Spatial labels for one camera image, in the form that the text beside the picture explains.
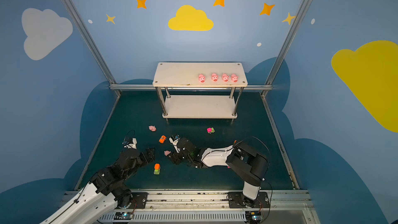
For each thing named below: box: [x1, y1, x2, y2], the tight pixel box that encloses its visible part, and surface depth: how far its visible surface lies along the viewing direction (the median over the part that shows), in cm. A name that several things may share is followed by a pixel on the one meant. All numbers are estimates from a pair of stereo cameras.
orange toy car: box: [158, 135, 167, 144], surface depth 97 cm
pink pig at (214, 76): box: [211, 72, 219, 82], surface depth 80 cm
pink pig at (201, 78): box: [198, 73, 206, 83], surface depth 80 cm
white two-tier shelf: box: [152, 62, 249, 119], surface depth 88 cm
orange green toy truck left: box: [153, 163, 161, 175], surface depth 84 cm
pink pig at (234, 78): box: [231, 73, 239, 83], surface depth 80 cm
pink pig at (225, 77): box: [221, 73, 230, 83], surface depth 80 cm
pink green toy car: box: [206, 127, 216, 134], surface depth 100 cm
